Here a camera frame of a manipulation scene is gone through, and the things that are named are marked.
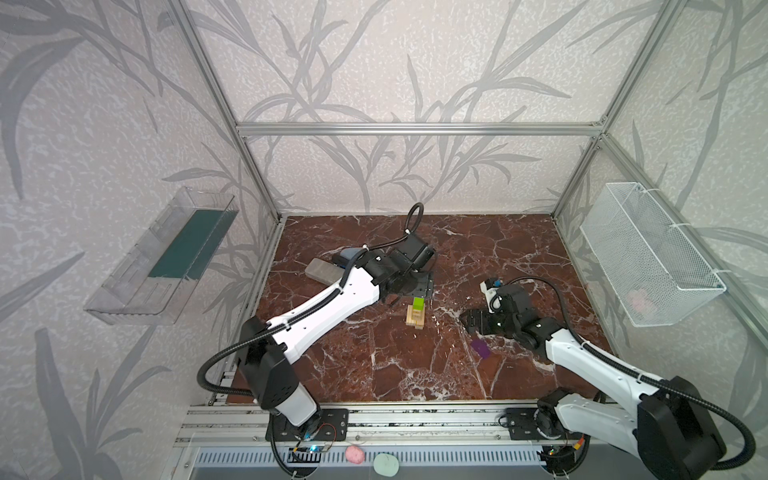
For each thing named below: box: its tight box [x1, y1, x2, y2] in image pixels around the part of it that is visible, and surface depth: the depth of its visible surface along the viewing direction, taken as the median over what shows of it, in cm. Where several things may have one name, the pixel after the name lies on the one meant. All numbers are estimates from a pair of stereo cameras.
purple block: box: [471, 339, 490, 359], surface depth 88 cm
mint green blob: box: [373, 453, 399, 477], surface depth 68 cm
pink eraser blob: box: [346, 445, 365, 464], surface depth 70 cm
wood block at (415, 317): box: [406, 304, 425, 326], surface depth 91 cm
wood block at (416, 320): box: [405, 314, 425, 329], surface depth 91 cm
